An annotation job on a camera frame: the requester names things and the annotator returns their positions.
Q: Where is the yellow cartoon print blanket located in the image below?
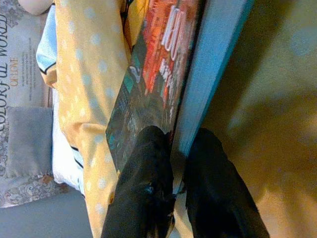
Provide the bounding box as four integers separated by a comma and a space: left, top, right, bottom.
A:
44, 0, 317, 238

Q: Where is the white quilted mattress pad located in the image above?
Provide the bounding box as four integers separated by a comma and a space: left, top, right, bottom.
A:
51, 89, 82, 191

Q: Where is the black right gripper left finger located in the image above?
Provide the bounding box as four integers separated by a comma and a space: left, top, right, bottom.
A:
100, 125, 176, 238

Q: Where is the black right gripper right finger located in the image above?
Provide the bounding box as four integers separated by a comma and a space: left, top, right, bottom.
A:
183, 127, 270, 238

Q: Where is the cream long bolster pillow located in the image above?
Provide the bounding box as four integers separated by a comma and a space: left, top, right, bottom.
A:
18, 0, 54, 15

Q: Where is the dark red cover book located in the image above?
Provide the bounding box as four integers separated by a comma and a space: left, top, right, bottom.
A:
105, 0, 256, 196

